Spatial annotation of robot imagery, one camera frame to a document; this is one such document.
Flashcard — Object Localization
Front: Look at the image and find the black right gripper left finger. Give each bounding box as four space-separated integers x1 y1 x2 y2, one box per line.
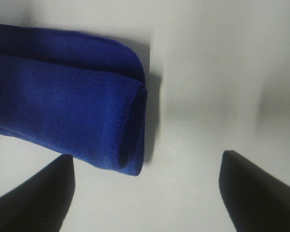
0 155 75 232

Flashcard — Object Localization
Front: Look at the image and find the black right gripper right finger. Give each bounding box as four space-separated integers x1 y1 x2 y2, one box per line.
219 150 290 232

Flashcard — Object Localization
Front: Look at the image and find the blue microfiber towel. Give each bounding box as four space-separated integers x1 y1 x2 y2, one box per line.
0 24 147 176

